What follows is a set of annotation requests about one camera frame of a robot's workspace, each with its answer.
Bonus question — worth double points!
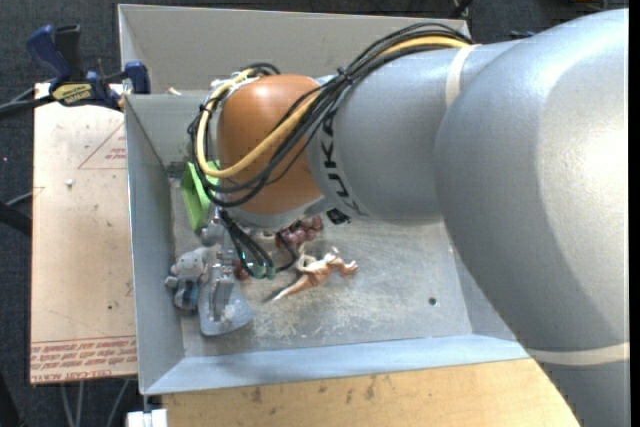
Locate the grey toy animal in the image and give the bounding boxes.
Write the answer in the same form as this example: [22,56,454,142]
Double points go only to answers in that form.
[164,246,212,312]

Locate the green sponge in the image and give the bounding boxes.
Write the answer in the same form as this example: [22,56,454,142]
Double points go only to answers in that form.
[180,159,222,232]

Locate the dark red toy grapes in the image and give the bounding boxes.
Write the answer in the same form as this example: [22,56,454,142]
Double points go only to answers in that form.
[274,214,325,247]

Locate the grey metal bin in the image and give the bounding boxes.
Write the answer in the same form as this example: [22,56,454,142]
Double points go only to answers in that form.
[117,3,531,396]

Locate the brown cardboard board, red print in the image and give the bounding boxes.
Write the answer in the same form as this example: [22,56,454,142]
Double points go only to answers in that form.
[29,82,139,386]

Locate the orange toy dinosaur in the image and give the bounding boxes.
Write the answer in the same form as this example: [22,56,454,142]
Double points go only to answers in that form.
[269,246,360,304]

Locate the grey-blue flat object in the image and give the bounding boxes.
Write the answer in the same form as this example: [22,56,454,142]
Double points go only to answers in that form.
[198,275,255,338]

